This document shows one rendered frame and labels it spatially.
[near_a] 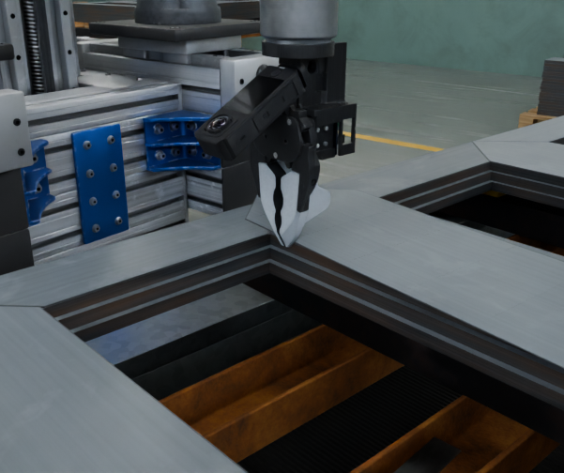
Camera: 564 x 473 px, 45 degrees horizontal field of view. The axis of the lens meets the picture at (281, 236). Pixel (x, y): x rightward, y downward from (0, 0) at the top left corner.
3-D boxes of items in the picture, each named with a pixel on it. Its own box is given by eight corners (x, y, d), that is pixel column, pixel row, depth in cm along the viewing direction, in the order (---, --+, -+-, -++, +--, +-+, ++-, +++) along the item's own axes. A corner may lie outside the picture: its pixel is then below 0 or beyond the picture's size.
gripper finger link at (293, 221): (337, 243, 75) (340, 160, 71) (297, 257, 71) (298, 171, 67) (317, 235, 77) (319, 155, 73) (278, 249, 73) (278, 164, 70)
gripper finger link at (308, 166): (319, 213, 69) (321, 127, 66) (308, 217, 68) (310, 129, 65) (287, 202, 72) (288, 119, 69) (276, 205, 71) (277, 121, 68)
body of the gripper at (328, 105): (357, 160, 72) (361, 40, 67) (297, 175, 66) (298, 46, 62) (306, 146, 77) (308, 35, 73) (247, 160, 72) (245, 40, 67)
